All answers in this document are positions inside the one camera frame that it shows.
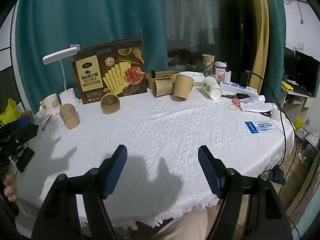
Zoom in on person's left forearm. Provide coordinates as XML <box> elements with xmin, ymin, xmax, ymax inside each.
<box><xmin>0</xmin><ymin>195</ymin><xmax>20</xmax><ymax>230</ymax></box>

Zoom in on yellow curtain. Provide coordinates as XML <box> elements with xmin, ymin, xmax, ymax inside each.
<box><xmin>248</xmin><ymin>0</ymin><xmax>270</xmax><ymax>96</ymax></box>

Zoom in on wide teal curtain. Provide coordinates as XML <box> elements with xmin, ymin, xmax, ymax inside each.
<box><xmin>15</xmin><ymin>0</ymin><xmax>168</xmax><ymax>117</ymax></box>

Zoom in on tall tan paper cup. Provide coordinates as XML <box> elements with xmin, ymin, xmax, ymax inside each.
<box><xmin>202</xmin><ymin>54</ymin><xmax>216</xmax><ymax>77</ymax></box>

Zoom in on black monitor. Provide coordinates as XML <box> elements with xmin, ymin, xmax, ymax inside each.
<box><xmin>294</xmin><ymin>50</ymin><xmax>320</xmax><ymax>97</ymax></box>

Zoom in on narrow teal curtain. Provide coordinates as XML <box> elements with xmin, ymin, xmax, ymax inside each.
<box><xmin>262</xmin><ymin>0</ymin><xmax>287</xmax><ymax>103</ymax></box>

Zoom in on white tube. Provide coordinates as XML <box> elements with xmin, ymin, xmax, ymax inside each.
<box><xmin>240</xmin><ymin>95</ymin><xmax>266</xmax><ymax>105</ymax></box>

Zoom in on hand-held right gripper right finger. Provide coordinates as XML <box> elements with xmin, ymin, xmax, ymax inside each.
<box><xmin>197</xmin><ymin>145</ymin><xmax>293</xmax><ymax>240</ymax></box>

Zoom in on brown cracker box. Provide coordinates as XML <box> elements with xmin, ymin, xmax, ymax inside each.
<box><xmin>72</xmin><ymin>37</ymin><xmax>147</xmax><ymax>105</ymax></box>

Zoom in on white desk lamp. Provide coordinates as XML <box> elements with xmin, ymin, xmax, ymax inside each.
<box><xmin>42</xmin><ymin>47</ymin><xmax>81</xmax><ymax>105</ymax></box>

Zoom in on brown paper bowl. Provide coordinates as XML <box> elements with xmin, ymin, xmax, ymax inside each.
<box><xmin>146</xmin><ymin>71</ymin><xmax>179</xmax><ymax>90</ymax></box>

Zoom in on white tissue pack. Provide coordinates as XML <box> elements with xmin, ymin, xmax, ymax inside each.
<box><xmin>179</xmin><ymin>71</ymin><xmax>204</xmax><ymax>87</ymax></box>

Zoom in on blue and white card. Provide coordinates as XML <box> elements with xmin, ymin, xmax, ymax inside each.
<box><xmin>245</xmin><ymin>121</ymin><xmax>277</xmax><ymax>134</ymax></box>

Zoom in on person's left hand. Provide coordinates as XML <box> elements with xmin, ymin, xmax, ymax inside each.
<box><xmin>2</xmin><ymin>172</ymin><xmax>19</xmax><ymax>202</ymax></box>

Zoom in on jar with pink label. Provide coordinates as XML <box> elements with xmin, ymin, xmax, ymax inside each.
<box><xmin>214</xmin><ymin>61</ymin><xmax>227</xmax><ymax>83</ymax></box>

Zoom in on black cable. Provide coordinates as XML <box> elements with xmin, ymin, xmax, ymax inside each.
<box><xmin>246</xmin><ymin>70</ymin><xmax>288</xmax><ymax>173</ymax></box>

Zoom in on person's leg in beige trousers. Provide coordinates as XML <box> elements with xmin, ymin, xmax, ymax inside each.
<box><xmin>110</xmin><ymin>209</ymin><xmax>209</xmax><ymax>240</ymax></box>

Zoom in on white side desk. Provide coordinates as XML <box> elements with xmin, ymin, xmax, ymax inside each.
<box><xmin>277</xmin><ymin>80</ymin><xmax>320</xmax><ymax>121</ymax></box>

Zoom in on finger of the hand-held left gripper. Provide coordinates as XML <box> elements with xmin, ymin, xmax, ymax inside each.
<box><xmin>14</xmin><ymin>124</ymin><xmax>40</xmax><ymax>142</ymax></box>
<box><xmin>9</xmin><ymin>116</ymin><xmax>31</xmax><ymax>129</ymax></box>

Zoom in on white appliance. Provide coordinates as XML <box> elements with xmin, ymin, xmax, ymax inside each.
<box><xmin>305</xmin><ymin>131</ymin><xmax>320</xmax><ymax>146</ymax></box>

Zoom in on white paper cup green print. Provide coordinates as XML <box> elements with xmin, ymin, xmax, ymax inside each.
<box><xmin>201</xmin><ymin>76</ymin><xmax>222</xmax><ymax>99</ymax></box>

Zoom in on black phone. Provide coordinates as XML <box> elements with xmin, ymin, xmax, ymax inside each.
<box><xmin>16</xmin><ymin>147</ymin><xmax>35</xmax><ymax>174</ymax></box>

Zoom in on white mug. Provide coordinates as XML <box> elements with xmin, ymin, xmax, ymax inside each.
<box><xmin>39</xmin><ymin>94</ymin><xmax>62</xmax><ymax>117</ymax></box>

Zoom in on hanging white clothes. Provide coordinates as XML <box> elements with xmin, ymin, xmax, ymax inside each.
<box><xmin>162</xmin><ymin>0</ymin><xmax>218</xmax><ymax>47</ymax></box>

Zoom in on white textured tablecloth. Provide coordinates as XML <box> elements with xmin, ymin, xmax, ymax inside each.
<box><xmin>14</xmin><ymin>87</ymin><xmax>296</xmax><ymax>232</ymax></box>

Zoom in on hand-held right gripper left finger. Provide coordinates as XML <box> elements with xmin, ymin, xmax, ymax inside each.
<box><xmin>30</xmin><ymin>144</ymin><xmax>128</xmax><ymax>240</ymax></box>

